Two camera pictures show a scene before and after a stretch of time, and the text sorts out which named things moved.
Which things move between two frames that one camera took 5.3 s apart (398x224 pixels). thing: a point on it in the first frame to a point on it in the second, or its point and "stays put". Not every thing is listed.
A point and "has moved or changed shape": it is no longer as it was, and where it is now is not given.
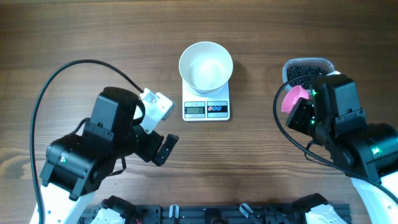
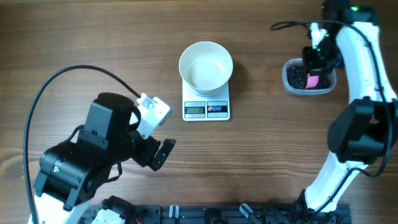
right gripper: x=294 y=121 to x=311 y=63
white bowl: x=205 y=66 stays put
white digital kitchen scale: x=196 y=107 stays put
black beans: x=308 y=82 stays put
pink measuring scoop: x=292 y=97 has moved or changed shape
